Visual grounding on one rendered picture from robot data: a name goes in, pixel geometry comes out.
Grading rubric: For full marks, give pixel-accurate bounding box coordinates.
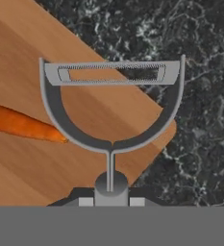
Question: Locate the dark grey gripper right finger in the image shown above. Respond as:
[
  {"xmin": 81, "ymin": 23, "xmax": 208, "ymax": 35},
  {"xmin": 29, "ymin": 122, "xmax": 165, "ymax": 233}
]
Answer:
[{"xmin": 127, "ymin": 186, "xmax": 164, "ymax": 208}]

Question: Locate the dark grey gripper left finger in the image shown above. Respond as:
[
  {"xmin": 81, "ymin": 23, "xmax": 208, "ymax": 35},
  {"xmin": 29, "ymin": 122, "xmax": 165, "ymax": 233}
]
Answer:
[{"xmin": 47, "ymin": 186, "xmax": 96, "ymax": 208}]

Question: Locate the orange carrot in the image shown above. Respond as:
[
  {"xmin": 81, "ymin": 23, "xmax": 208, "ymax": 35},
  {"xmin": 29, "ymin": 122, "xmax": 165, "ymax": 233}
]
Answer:
[{"xmin": 0, "ymin": 101, "xmax": 69, "ymax": 144}]

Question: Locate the wooden cutting board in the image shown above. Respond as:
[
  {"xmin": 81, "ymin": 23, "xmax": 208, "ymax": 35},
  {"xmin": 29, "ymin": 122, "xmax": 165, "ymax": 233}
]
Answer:
[{"xmin": 0, "ymin": 0, "xmax": 178, "ymax": 208}]

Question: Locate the grey metal peeler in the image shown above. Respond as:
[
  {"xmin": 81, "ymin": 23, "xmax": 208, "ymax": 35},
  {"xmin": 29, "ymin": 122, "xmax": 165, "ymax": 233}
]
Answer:
[{"xmin": 38, "ymin": 54, "xmax": 187, "ymax": 208}]

